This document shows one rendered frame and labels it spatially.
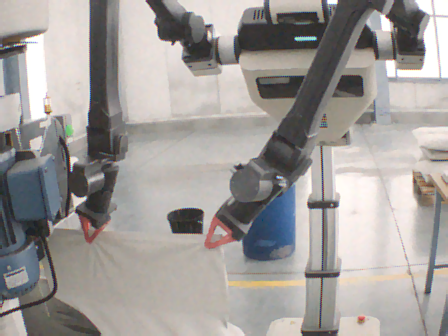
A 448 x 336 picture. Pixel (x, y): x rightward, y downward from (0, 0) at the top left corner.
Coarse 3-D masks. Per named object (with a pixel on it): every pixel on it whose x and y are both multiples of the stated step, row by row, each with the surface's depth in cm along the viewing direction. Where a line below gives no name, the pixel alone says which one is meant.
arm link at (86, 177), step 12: (120, 144) 91; (84, 156) 91; (96, 156) 92; (108, 156) 93; (120, 156) 93; (72, 168) 86; (84, 168) 85; (96, 168) 89; (72, 180) 87; (84, 180) 86; (96, 180) 88; (72, 192) 87; (84, 192) 86
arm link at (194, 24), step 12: (144, 0) 98; (156, 0) 97; (168, 0) 100; (156, 12) 102; (168, 12) 102; (180, 12) 106; (192, 12) 107; (156, 24) 110; (168, 24) 107; (180, 24) 107; (192, 24) 108; (192, 36) 110
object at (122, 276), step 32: (64, 256) 104; (96, 256) 102; (128, 256) 99; (160, 256) 97; (192, 256) 95; (224, 256) 94; (64, 288) 108; (96, 288) 104; (128, 288) 102; (160, 288) 99; (192, 288) 97; (224, 288) 96; (96, 320) 103; (128, 320) 102; (160, 320) 100; (192, 320) 99; (224, 320) 98
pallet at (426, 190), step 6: (414, 174) 444; (420, 174) 434; (414, 180) 451; (420, 180) 414; (420, 186) 401; (426, 186) 394; (432, 186) 391; (420, 192) 416; (426, 192) 382; (432, 192) 380; (426, 198) 383; (432, 198) 382; (426, 204) 384; (432, 204) 383
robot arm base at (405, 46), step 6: (396, 30) 106; (402, 30) 103; (396, 36) 108; (402, 36) 104; (396, 42) 108; (402, 42) 107; (408, 42) 105; (414, 42) 104; (420, 42) 105; (396, 48) 108; (402, 48) 107; (408, 48) 106; (414, 48) 106; (420, 48) 105; (402, 54) 108; (408, 54) 107; (414, 54) 106; (420, 54) 106
